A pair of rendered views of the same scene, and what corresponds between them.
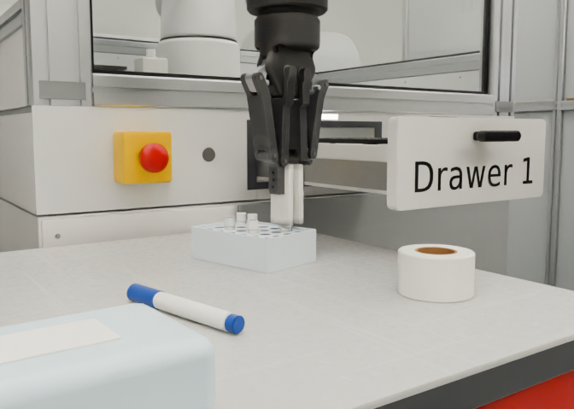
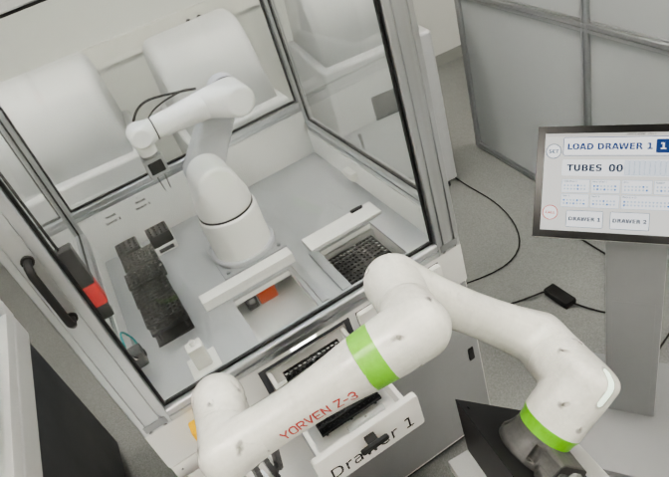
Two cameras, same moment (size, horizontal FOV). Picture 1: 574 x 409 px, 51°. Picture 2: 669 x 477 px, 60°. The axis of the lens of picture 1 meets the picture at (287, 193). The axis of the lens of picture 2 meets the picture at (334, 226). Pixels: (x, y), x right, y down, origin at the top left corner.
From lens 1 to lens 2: 1.31 m
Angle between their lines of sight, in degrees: 33
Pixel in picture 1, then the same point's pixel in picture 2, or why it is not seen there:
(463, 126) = (355, 440)
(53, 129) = (159, 439)
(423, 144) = (333, 463)
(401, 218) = not seen: hidden behind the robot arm
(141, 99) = not seen: hidden behind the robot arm
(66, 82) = (154, 421)
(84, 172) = (182, 443)
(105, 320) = not seen: outside the picture
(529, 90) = (559, 3)
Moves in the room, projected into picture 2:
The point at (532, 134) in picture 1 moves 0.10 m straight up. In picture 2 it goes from (407, 407) to (398, 381)
